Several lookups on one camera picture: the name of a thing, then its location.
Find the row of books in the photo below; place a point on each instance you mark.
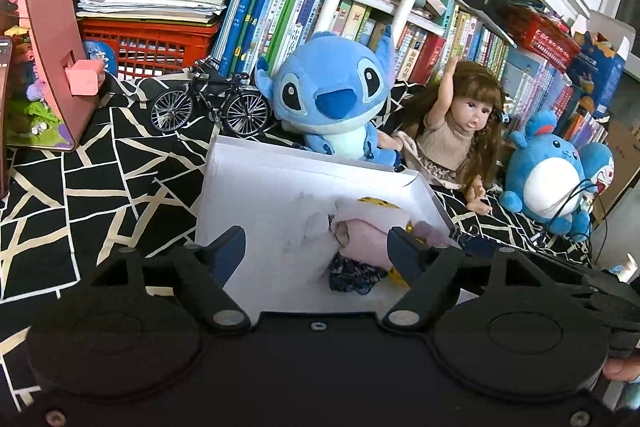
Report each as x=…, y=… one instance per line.
x=280, y=7

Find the miniature black bicycle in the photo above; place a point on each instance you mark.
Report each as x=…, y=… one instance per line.
x=216, y=99

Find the navy floral cloth pouch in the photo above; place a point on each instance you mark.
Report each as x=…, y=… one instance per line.
x=355, y=277

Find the blue printed carton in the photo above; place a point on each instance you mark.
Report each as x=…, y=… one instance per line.
x=595, y=67

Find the long-haired doll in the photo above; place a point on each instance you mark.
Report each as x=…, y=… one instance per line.
x=450, y=127

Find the black white geometric blanket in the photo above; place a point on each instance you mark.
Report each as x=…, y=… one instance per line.
x=125, y=167

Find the person's right hand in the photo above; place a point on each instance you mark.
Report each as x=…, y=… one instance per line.
x=622, y=367

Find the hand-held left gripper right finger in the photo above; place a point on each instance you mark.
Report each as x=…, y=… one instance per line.
x=405, y=257

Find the blue alien plush toy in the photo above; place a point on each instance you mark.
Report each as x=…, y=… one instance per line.
x=325, y=97

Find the pale pink cloth roll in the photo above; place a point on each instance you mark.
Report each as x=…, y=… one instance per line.
x=365, y=237

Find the blue round plush toy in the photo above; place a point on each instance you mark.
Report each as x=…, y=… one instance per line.
x=540, y=177

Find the pink triangular toy house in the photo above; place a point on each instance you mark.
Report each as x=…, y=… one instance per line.
x=50, y=32

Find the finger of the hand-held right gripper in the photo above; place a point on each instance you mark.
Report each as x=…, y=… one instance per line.
x=480, y=247

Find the blue white cat plush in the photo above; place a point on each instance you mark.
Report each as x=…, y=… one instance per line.
x=597, y=162

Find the white shallow cardboard box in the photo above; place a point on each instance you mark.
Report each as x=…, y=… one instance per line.
x=260, y=207

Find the smartphone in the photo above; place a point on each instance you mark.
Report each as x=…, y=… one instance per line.
x=4, y=117

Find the brown cardboard box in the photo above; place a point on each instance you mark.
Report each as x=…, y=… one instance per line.
x=622, y=157

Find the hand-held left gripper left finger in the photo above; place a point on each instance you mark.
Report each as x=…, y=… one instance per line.
x=227, y=252

